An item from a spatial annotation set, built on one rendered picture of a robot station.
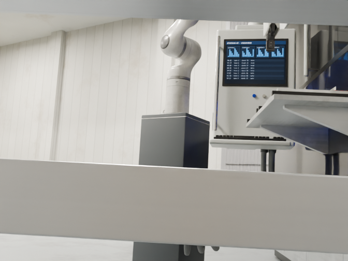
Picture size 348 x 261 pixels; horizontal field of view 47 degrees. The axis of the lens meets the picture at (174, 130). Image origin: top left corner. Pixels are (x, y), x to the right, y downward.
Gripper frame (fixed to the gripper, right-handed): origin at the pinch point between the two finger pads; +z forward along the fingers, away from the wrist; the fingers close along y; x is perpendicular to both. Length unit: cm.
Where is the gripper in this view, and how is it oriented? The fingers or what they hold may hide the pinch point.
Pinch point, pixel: (270, 46)
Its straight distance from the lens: 170.5
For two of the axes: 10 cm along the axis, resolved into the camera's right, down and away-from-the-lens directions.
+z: -0.5, 9.9, -1.4
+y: 0.3, 1.4, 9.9
